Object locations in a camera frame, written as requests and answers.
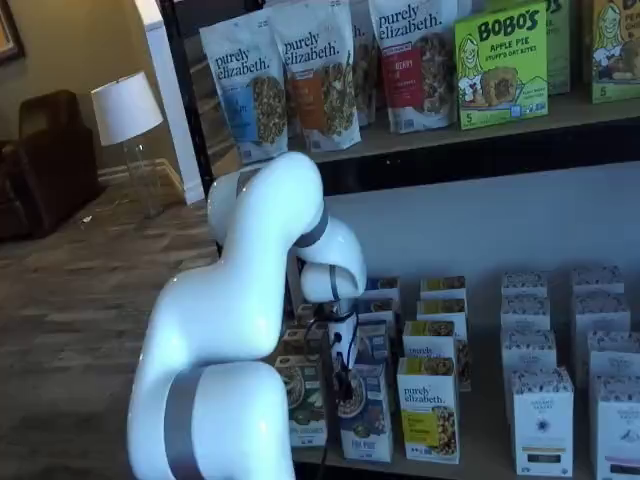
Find dark brown armchair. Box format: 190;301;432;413
0;89;102;242

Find green apple cinnamon oatmeal box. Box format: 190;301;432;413
272;356;329;449
281;326;324;360
294;302;321;329

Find white table lamp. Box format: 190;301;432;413
90;70;165;220

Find orange Purely Elizabeth granola pouch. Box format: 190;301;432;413
268;3;362;154

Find white tea box blue flower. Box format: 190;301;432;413
506;366;576;477
501;271;549;299
500;328;558;382
500;294;552;334

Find red Purely Elizabeth granola pouch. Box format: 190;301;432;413
368;0;460;135

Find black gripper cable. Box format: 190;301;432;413
304;313;347;480

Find green Bobo's apple pie box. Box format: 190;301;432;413
453;1;550;132

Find dark framed wall picture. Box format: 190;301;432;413
0;0;26;62

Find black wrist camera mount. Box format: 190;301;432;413
311;301;352;325

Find blue white Flax Plus box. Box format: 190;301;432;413
364;277;402;301
338;361;395;462
356;297;402;324
356;319;390;363

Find yellow Purely Elizabeth box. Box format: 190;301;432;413
416;298;469;327
419;275;467;302
396;356;462;465
401;319;472;392

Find white tea box pink band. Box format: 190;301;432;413
586;329;640;379
589;374;640;480
571;266;626;297
574;291;632;351

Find black frame wooden shelf unit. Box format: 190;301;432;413
158;0;640;480

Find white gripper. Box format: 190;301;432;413
326;311;361;407

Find blue Purely Elizabeth granola pouch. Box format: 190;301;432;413
198;8;290;167

